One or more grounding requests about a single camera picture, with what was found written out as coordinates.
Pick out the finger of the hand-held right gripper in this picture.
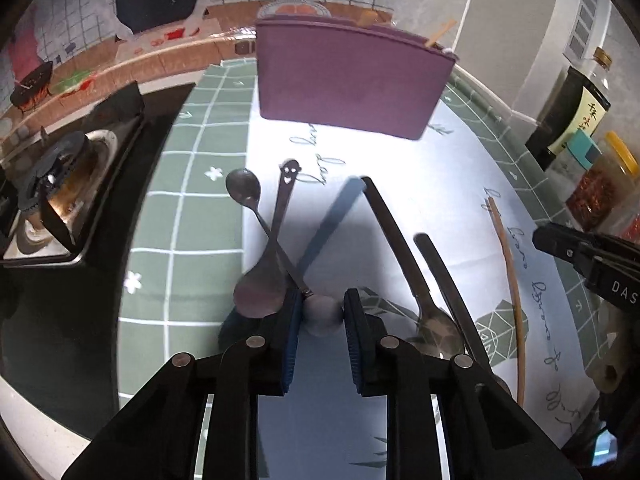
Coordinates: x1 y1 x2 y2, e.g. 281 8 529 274
532 222 601 273

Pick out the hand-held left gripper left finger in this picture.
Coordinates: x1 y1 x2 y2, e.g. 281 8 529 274
62 290 304 480

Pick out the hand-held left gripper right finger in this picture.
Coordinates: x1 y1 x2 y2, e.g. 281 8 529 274
343 288 583 480

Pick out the smiley handle metal spoon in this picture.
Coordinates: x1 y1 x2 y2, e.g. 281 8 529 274
232 158 304 321

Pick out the black handled white spoon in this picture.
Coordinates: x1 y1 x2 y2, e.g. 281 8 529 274
414 232 512 397

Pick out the black handled metal spoon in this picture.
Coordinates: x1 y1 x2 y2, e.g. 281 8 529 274
360 176 467 361

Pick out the plain metal spoon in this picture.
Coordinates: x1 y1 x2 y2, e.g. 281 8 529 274
225 168 315 297

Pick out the purple utensil box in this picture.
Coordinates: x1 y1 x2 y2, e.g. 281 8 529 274
255 14 459 141

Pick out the yellow lid chilli jar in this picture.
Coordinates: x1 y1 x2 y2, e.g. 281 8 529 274
565 132 640 234

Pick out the small bottle teal cap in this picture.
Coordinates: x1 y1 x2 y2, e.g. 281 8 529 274
566 127 604 167

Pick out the dark soy sauce bottle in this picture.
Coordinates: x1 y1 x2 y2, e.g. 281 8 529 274
525 47 613 172

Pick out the green checked tablecloth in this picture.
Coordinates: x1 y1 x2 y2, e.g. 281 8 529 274
117 57 621 480

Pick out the white vent grille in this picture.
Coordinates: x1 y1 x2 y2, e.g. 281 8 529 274
561 0 602 62

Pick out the black gas stove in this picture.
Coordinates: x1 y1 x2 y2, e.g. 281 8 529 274
0 82 197 411

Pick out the cream plastic handle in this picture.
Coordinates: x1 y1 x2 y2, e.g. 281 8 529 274
589 327 629 397

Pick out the cartoon couple wall poster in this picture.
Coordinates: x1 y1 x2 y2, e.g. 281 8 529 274
0 0 476 128

